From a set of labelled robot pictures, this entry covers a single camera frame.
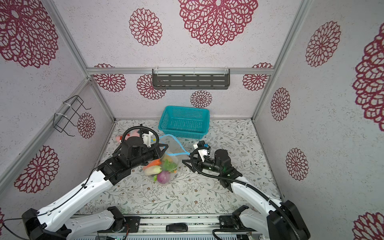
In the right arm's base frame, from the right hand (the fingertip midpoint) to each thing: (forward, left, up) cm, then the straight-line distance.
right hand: (186, 156), depth 73 cm
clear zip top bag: (0, +6, +3) cm, 6 cm away
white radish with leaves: (-4, +9, -3) cm, 10 cm away
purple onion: (-6, +12, -12) cm, 18 cm away
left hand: (+1, +8, +5) cm, 10 cm away
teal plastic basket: (+46, +5, -24) cm, 52 cm away
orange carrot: (+2, +17, -10) cm, 20 cm away
